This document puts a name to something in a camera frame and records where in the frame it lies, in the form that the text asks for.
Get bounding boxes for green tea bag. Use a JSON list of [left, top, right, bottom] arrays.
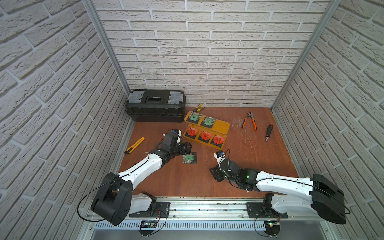
[[183, 152, 197, 164], [187, 112, 202, 124], [201, 116, 216, 129]]

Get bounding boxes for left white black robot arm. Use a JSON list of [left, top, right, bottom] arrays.
[[91, 129, 192, 226]]

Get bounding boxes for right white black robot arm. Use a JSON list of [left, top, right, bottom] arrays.
[[210, 151, 350, 225]]

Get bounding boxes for yellow two-tier wooden shelf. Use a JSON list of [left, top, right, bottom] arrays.
[[184, 111, 230, 150]]

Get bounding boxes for black plastic toolbox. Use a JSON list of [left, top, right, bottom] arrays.
[[125, 90, 186, 123]]

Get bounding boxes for yellow utility knife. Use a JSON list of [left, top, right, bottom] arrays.
[[124, 137, 145, 155]]

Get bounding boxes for right green circuit board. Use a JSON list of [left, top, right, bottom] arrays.
[[265, 221, 280, 229]]

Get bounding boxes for green circuit board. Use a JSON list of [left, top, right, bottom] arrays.
[[140, 220, 158, 230], [265, 221, 280, 229]]

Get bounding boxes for left green circuit board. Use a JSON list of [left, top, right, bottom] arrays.
[[140, 220, 158, 230]]

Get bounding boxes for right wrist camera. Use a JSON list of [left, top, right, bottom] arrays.
[[214, 150, 226, 166]]

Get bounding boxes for yellow handled pliers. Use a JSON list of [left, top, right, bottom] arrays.
[[193, 104, 205, 113]]

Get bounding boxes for aluminium front rail frame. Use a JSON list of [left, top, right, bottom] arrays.
[[86, 196, 334, 223]]

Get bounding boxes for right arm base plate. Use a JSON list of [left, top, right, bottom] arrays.
[[246, 203, 288, 219]]

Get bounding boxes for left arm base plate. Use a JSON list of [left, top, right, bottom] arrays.
[[129, 202, 171, 218]]

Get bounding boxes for orange handled pliers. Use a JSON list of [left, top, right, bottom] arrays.
[[241, 111, 258, 132]]

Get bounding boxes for black orange screwdriver handle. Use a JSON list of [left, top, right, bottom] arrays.
[[266, 125, 274, 142]]

